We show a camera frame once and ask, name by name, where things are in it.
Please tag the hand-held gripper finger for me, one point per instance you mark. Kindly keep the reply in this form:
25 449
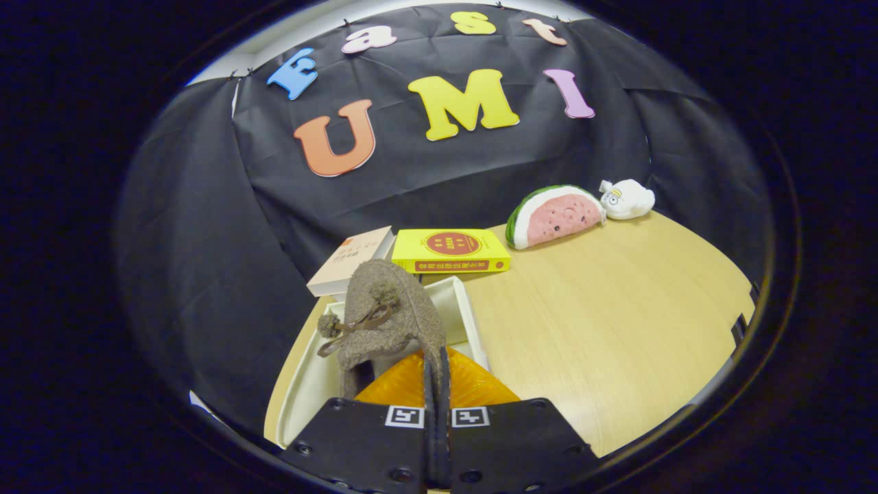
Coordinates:
431 432
446 439

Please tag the cream fabric storage box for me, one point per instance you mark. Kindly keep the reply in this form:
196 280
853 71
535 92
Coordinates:
309 391

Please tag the brown fuzzy shoe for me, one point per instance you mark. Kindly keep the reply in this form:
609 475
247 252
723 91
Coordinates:
391 302

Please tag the yellow book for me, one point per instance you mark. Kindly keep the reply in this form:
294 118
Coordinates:
446 245

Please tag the watermelon slice plush toy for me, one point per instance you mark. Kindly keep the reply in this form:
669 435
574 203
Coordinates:
555 216

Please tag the white plush toy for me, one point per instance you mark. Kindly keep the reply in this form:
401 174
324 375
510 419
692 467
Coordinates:
631 200

